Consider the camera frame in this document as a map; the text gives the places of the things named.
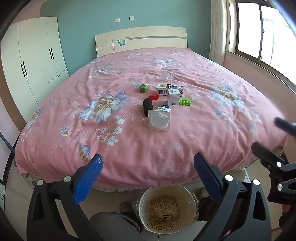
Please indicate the grey trouser leg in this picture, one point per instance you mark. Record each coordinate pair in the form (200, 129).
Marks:
(117, 226)

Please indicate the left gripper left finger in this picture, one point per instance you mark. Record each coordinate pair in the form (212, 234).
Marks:
(44, 221)

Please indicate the green wooden cube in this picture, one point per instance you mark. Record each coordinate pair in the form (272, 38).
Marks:
(143, 88)

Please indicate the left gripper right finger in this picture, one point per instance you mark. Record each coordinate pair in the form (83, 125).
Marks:
(242, 212)

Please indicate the clear plastic cup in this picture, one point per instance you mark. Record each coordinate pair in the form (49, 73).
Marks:
(166, 76)

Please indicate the small white box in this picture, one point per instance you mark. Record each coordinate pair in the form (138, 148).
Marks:
(173, 98)

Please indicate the green toy brick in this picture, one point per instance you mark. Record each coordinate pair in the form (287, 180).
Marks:
(185, 101)

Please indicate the white yogurt cup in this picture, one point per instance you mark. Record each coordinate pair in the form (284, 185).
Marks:
(160, 118)

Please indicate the window with frame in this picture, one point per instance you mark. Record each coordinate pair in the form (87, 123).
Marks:
(260, 34)

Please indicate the pink floral bed sheet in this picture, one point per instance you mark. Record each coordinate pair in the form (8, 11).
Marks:
(99, 110)

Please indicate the black cylinder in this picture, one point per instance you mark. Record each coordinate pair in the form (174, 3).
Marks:
(147, 105)

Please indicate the red wooden block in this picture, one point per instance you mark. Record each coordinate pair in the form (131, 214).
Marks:
(154, 96)

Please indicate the white wardrobe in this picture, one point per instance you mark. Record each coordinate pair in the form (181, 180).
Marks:
(33, 62)

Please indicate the cream curtain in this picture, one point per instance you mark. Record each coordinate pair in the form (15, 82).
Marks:
(218, 31)

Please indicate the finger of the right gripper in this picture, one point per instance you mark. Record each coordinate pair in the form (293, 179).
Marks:
(284, 125)
(282, 176)

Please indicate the white milk carton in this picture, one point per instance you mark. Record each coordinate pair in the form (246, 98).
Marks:
(162, 89)

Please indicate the cream wooden headboard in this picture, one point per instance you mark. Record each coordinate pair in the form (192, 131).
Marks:
(140, 37)

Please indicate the white trash bucket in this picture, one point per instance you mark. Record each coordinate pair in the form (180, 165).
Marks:
(166, 210)

